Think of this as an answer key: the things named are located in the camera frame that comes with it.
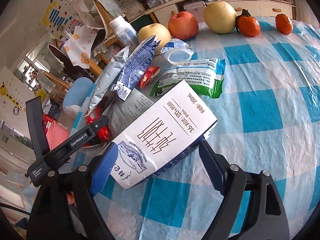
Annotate blue white milk pouch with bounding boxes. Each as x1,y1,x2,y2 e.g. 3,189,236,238
113,35,161,101

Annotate red candy wrapper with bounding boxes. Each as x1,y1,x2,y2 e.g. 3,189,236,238
138,66,161,88

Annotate white milk carton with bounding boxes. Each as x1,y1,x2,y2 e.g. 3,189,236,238
111,80,217,190

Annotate crushed white plastic bottle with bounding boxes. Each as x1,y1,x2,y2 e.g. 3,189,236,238
160,38,195,65

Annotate green white wet-wipes pack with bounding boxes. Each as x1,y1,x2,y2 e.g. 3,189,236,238
150,58,226,99

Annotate white printed bag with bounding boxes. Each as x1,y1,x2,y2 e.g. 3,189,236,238
107,88,153,138

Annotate silver foil snack bag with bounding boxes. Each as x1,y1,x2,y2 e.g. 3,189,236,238
85,47,130,116

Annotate pink trash bin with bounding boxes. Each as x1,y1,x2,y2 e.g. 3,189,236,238
46,121,69,150

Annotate blue round stool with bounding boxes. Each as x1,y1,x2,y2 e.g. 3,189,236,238
62,77,94,115

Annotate red gift boxes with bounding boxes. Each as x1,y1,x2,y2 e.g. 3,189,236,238
42,114,55,133

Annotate blue white checked tablecloth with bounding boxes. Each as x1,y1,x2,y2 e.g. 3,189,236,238
95,17,319,239

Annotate orange-flower table cloth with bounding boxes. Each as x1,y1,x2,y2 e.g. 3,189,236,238
63,25,98,69

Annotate white yogurt bottle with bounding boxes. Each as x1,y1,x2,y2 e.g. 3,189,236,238
109,16,139,49

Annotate yellow apple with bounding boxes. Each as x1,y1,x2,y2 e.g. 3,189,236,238
138,23,171,55

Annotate wooden dining chair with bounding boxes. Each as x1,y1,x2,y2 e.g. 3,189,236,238
89,0,124,77

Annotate red apple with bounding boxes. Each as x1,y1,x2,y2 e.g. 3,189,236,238
168,11,199,40

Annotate pink storage box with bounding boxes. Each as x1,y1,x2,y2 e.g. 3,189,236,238
183,0,206,17

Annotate tangerine with leaf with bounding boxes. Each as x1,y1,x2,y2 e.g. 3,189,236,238
235,9,260,37

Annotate yellow pear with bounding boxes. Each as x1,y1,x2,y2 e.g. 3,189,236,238
203,2,237,34

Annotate small tangerine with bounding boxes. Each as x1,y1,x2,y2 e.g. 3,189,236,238
275,14,293,35

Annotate cream TV cabinet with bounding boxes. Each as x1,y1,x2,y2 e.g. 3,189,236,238
143,0,296,26

